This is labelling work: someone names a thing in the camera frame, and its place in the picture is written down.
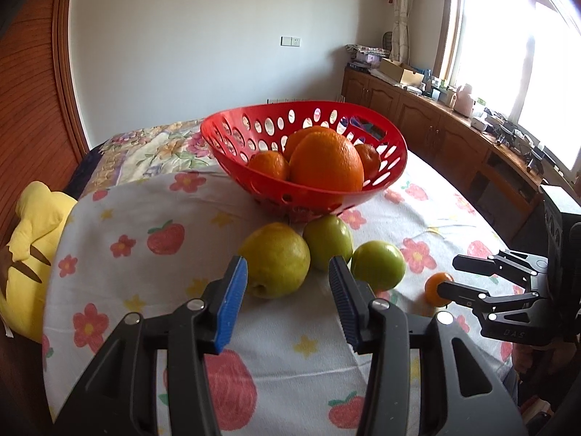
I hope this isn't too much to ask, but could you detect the floral quilt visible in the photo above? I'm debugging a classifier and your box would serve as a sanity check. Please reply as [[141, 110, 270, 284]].
[[79, 118, 219, 198]]

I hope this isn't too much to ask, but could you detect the small tangerine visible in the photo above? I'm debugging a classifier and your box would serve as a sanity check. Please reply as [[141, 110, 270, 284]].
[[354, 143, 382, 180], [424, 271, 455, 306], [247, 151, 291, 181]]

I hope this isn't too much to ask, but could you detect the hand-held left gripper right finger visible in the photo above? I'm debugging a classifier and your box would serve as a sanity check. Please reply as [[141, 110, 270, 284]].
[[329, 255, 529, 436]]

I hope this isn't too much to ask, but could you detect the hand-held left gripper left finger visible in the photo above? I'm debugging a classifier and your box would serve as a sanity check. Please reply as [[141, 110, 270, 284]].
[[54, 255, 249, 436]]

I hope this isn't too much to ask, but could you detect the green apple middle rear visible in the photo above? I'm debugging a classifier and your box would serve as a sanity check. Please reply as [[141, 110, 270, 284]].
[[302, 214, 354, 272]]

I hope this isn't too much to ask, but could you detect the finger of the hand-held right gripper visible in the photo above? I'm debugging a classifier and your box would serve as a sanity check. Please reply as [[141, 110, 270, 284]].
[[436, 280, 546, 319], [452, 250, 548, 283]]

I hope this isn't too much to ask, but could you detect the wooden louvered wardrobe door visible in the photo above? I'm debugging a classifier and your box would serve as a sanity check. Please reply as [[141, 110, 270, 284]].
[[0, 0, 92, 255]]

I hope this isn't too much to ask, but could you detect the red perforated plastic basket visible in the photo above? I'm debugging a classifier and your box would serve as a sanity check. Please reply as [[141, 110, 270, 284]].
[[200, 99, 408, 214]]

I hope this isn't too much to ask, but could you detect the strawberry printed white cloth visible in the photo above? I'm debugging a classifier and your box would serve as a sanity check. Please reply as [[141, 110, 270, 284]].
[[42, 150, 527, 436]]

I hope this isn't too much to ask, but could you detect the open cardboard box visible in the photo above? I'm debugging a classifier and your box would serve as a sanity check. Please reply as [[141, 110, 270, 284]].
[[379, 57, 420, 86]]

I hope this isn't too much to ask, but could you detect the long wooden cabinet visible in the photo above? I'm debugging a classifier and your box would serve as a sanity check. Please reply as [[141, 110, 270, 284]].
[[340, 67, 581, 246]]

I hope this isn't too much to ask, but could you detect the medium orange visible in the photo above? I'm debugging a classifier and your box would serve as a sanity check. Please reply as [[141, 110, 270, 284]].
[[284, 126, 339, 160]]

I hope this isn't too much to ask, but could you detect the patterned beige curtain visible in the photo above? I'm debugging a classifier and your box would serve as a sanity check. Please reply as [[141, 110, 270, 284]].
[[379, 0, 416, 66]]

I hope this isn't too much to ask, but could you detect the wooden framed window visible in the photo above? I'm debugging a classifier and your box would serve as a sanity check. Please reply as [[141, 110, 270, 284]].
[[433, 0, 581, 178]]

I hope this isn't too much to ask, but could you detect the large orange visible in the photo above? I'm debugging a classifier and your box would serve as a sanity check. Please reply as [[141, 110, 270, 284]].
[[289, 131, 365, 193]]

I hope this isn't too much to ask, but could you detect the large yellow-green pear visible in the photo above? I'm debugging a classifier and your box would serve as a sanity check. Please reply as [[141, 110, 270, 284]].
[[238, 222, 312, 299]]

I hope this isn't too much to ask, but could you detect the pink kettle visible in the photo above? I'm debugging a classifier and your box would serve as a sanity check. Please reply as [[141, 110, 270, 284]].
[[454, 84, 475, 116]]

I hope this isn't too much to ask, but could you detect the yellow plush toy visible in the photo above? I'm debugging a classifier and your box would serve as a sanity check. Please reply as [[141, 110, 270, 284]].
[[0, 181, 79, 343]]

